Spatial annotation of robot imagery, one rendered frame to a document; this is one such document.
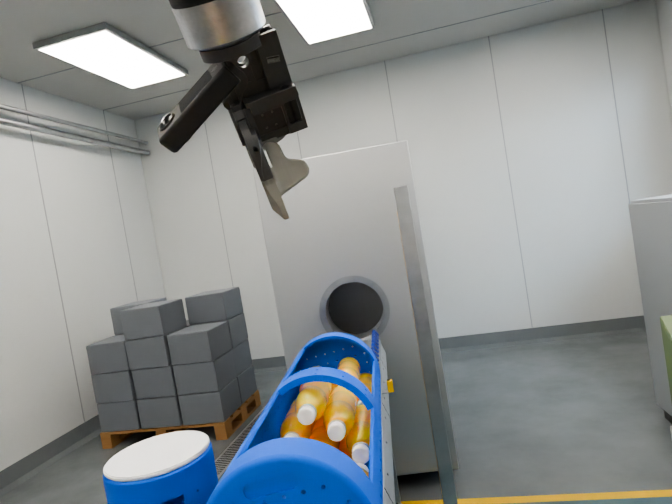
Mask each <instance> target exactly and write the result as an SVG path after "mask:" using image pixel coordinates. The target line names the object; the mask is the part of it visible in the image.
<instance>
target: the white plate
mask: <svg viewBox="0 0 672 504"><path fill-rule="evenodd" d="M209 443H210V440H209V437H208V435H206V434H205V433H203V432H199V431H176V432H171V433H166V434H161V435H158V436H154V437H151V438H148V439H145V440H142V441H140V442H137V443H135V444H133V445H131V446H129V447H127V448H125V449H123V450H121V451H120V452H118V453H117V454H115V455H114V456H113V457H112V458H110V459H109V460H108V462H107V463H106V464H105V466H104V468H103V473H104V476H105V477H106V478H108V479H110V480H113V481H118V482H130V481H138V480H144V479H149V478H153V477H156V476H160V475H163V474H166V473H169V472H171V471H174V470H176V469H178V468H180V467H183V466H184V465H186V464H188V463H190V462H192V461H193V460H195V459H196V458H198V457H199V456H200V455H201V454H202V453H203V452H204V451H205V450H206V449H207V448H208V446H209Z"/></svg>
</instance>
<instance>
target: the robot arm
mask: <svg viewBox="0 0 672 504"><path fill-rule="evenodd" d="M169 3H170V5H171V8H172V11H173V13H174V16H175V18H176V20H177V23H178V25H179V27H180V30H181V32H182V35H183V37H184V39H185V42H186V44H187V47H188V48H189V49H191V50H195V51H199V53H200V55H201V58H202V60H203V62H204V63H207V64H212V65H211V66H210V67H209V68H208V69H207V71H206V72H205V73H204V74H203V75H202V76H201V78H200V79H199V80H198V81H197V82H196V83H195V84H194V86H193V87H192V88H191V89H190V90H189V91H188V92H187V94H186V95H185V96H184V97H183V98H182V99H181V101H180V102H179V103H178V104H177V105H176V106H175V107H174V109H173V110H172V111H171V112H170V113H169V114H167V115H166V116H164V117H163V119H162V120H161V122H160V125H159V126H158V128H157V130H158V137H159V142H160V144H161V145H163V146H164V147H165V148H167V149H168V150H170V151H171V152H173V153H176V152H178V151H179V150H180V149H181V148H182V147H183V145H184V144H185V143H187V142H188V141H189V140H190V139H191V137H192V135H193V134H194V133H195V132H196V131H197V130H198V129H199V128H200V126H201V125H202V124H203V123H204V122H205V121H206V120H207V119H208V117H209V116H210V115H211V114H212V113H213V112H214V111H215V110H216V108H217V107H218V106H219V105H220V104H221V103H223V105H224V107H225V108H226V109H227V110H228V112H229V115H230V117H231V120H232V122H233V124H234V127H235V129H236V132H237V134H238V136H239V139H240V141H241V143H242V146H245V147H246V150H247V152H248V155H249V157H250V160H251V162H252V165H253V167H254V168H255V169H256V171H257V173H258V176H259V178H260V181H261V183H262V186H263V188H264V190H265V193H266V195H267V198H268V200H269V203H270V205H271V208H272V210H273V211H275V212H276V213H277V214H278V215H280V216H281V217H282V218H283V219H284V220H286V219H289V215H288V213H287V210H286V207H285V205H284V202H283V199H282V197H281V196H282V195H284V194H285V193H286V192H288V191H289V190H290V189H292V188H293V187H294V186H296V185H297V184H298V183H300V182H301V181H302V180H304V179H305V178H306V177H307V176H308V174H309V166H308V164H307V163H306V162H305V161H304V160H301V159H290V158H287V157H286V156H285V155H284V153H283V151H282V149H281V147H280V145H279V144H278V143H277V142H279V141H280V140H282V139H283V138H284V137H285V136H286V135H287V134H292V133H295V132H297V131H300V130H302V129H305V128H308V125H307V122H306V119H305V115H304V112H303V109H302V106H301V102H300V99H299V96H298V95H299V93H298V91H297V89H296V86H295V85H294V84H293V83H292V80H291V77H290V74H289V71H288V68H287V64H286V61H285V58H284V55H283V51H282V48H281V45H280V42H279V38H278V35H277V32H276V29H273V28H272V27H271V25H270V24H268V25H266V26H264V25H265V23H266V19H265V16H264V13H263V10H262V7H261V4H260V1H259V0H169ZM241 56H245V59H244V60H243V61H242V62H238V59H239V58H240V57H241ZM264 151H266V153H267V155H268V158H269V160H270V163H271V165H272V168H271V167H270V166H269V163H268V161H267V158H266V156H265V153H264Z"/></svg>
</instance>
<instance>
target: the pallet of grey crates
mask: <svg viewBox="0 0 672 504"><path fill-rule="evenodd" d="M185 303H186V309H187V314H188V320H186V318H185V312H184V306H183V301H182V299H174V300H167V298H166V297H163V298H157V299H150V300H143V301H137V302H131V303H128V304H124V305H121V306H117V307H114V308H111V309H110V313H111V318H112V324H113V329H114V334H115V336H112V337H109V338H106V339H104V340H101V341H98V342H96V343H93V344H90V345H88V346H86V350H87V355H88V361H89V366H90V372H91V379H92V384H93V389H94V395H95V400H96V403H97V409H98V415H99V420H100V426H101V431H102V432H101V433H100V437H101V442H102V448H103V449H111V448H114V447H115V446H117V445H118V444H119V443H121V442H122V441H124V440H125V439H127V438H128V437H129V436H131V435H132V434H134V433H138V432H150V431H156V436H158V435H161V434H166V433H171V432H176V431H185V430H186V429H187V428H198V427H210V426H214V430H215V435H216V440H227V439H228V438H229V437H230V436H231V435H232V434H233V433H234V432H235V431H236V430H237V429H238V428H239V427H240V426H241V425H242V424H243V423H244V422H245V420H246V419H247V418H248V417H249V416H250V415H251V414H252V413H253V412H254V411H255V410H256V409H257V408H258V407H259V406H260V405H261V401H260V395H259V390H257V385H256V379H255V373H254V367H253V365H252V358H251V353H250V347H249V341H248V332H247V326H246V321H245V315H244V313H243V306H242V300H241V294H240V288H239V287H231V288H224V289H218V290H211V291H204V292H201V293H198V294H195V295H192V296H188V297H185ZM246 407H247V408H246Z"/></svg>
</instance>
